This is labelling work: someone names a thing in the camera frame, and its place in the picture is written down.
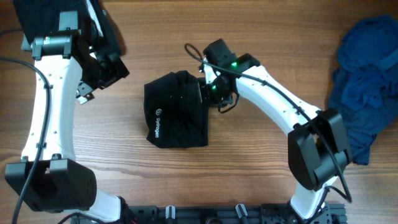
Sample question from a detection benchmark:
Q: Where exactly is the black t-shirt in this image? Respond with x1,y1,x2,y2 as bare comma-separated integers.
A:
144,70,208,148

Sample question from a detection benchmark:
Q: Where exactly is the folded grey garment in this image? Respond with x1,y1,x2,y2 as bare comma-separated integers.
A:
21,36,32,52

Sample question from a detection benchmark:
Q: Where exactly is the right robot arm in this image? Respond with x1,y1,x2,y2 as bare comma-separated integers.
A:
199,39,353,223

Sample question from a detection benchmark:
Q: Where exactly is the black mounting rail base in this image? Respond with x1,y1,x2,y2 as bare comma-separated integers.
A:
70,203,348,224

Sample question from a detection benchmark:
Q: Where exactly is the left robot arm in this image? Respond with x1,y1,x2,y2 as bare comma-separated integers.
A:
5,5,135,223

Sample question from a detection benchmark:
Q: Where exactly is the folded black garment stack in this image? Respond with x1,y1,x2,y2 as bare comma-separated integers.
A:
12,0,125,63

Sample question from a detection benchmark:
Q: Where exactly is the blue garment pile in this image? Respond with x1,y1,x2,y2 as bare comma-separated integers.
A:
327,15,397,166

